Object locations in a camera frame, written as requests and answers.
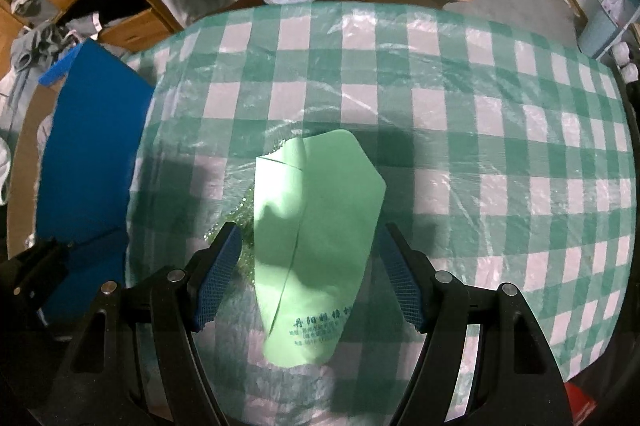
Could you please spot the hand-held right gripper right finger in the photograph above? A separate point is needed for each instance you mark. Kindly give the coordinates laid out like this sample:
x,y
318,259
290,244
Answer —
x,y
400,276

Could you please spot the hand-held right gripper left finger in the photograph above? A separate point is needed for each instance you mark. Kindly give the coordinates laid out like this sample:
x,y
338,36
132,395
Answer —
x,y
215,281

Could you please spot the light green cloth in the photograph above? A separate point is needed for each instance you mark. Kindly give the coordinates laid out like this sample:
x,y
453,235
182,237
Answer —
x,y
315,231

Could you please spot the blue cardboard box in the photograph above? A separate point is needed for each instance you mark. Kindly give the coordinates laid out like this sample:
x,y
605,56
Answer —
x,y
95,146

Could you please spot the green checked tablecloth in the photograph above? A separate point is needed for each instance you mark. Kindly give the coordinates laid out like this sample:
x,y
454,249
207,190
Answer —
x,y
450,116

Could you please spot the red object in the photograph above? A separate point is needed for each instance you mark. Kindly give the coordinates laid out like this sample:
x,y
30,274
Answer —
x,y
582,406

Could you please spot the grey hoodie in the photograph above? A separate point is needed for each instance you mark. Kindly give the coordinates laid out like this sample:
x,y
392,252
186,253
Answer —
x,y
40,46

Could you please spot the light blue rack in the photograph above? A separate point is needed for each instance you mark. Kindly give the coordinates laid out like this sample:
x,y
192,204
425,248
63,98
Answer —
x,y
605,31

